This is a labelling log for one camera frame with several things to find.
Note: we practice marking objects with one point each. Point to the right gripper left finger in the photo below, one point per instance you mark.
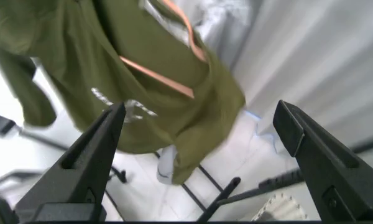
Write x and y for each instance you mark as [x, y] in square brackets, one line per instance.
[81, 174]

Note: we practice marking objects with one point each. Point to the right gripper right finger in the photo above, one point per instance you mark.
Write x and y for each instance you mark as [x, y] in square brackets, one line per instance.
[335, 174]

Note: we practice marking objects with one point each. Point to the white curtain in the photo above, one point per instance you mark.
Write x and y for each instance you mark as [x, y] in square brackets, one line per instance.
[314, 62]

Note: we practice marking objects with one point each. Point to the black clothes rack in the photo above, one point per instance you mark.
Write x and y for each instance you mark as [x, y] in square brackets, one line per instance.
[276, 182]

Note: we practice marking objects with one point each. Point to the white laundry basket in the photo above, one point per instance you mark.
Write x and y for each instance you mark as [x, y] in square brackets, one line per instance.
[279, 208]

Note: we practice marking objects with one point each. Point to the pink clothes hanger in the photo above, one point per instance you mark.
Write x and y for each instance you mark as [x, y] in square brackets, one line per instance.
[161, 78]

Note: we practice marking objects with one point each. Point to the green garment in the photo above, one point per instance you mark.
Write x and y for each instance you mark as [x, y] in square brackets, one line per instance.
[81, 62]

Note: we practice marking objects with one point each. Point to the pale grey shorts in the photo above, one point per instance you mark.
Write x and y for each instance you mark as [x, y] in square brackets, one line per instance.
[223, 25]

